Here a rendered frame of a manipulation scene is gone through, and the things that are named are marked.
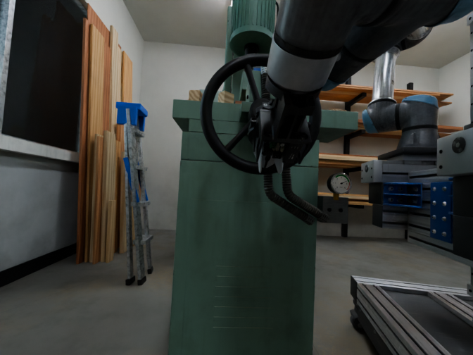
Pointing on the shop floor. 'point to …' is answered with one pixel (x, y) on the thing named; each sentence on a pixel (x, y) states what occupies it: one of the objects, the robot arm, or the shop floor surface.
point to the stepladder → (131, 181)
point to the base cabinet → (241, 264)
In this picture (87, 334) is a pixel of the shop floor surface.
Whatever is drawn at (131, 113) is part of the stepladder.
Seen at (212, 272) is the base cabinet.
